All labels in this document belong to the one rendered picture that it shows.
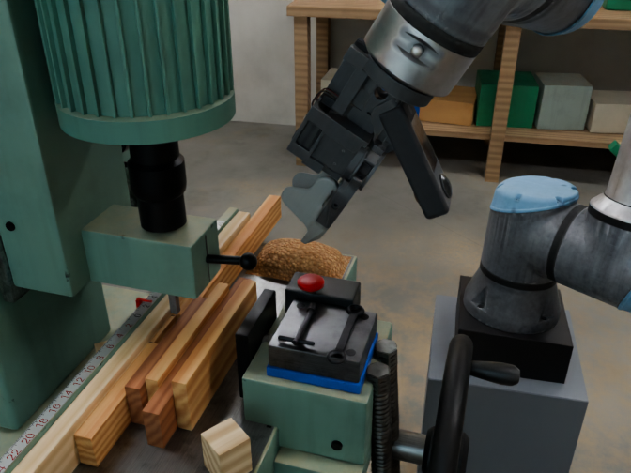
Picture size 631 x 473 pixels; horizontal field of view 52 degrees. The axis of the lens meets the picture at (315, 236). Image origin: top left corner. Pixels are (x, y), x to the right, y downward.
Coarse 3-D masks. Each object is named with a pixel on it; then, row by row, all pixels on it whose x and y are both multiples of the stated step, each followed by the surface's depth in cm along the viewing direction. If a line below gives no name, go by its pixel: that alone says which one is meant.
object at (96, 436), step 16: (272, 208) 106; (256, 224) 100; (272, 224) 107; (240, 240) 96; (256, 240) 101; (224, 272) 90; (208, 288) 85; (144, 352) 74; (128, 368) 71; (112, 400) 67; (96, 416) 65; (112, 416) 66; (128, 416) 69; (80, 432) 63; (96, 432) 63; (112, 432) 66; (80, 448) 64; (96, 448) 63; (96, 464) 64
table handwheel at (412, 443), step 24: (456, 336) 77; (456, 360) 70; (456, 384) 67; (456, 408) 66; (408, 432) 78; (432, 432) 76; (456, 432) 65; (408, 456) 77; (432, 456) 64; (456, 456) 64
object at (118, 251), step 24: (120, 216) 75; (192, 216) 75; (96, 240) 72; (120, 240) 71; (144, 240) 70; (168, 240) 70; (192, 240) 70; (216, 240) 75; (96, 264) 74; (120, 264) 73; (144, 264) 72; (168, 264) 71; (192, 264) 70; (216, 264) 76; (144, 288) 73; (168, 288) 72; (192, 288) 71
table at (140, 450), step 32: (256, 256) 100; (352, 256) 100; (256, 288) 92; (224, 384) 75; (224, 416) 70; (128, 448) 66; (160, 448) 66; (192, 448) 66; (256, 448) 66; (288, 448) 70
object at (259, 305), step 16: (256, 304) 72; (272, 304) 74; (256, 320) 70; (272, 320) 75; (240, 336) 68; (256, 336) 70; (272, 336) 72; (240, 352) 69; (240, 368) 70; (240, 384) 71
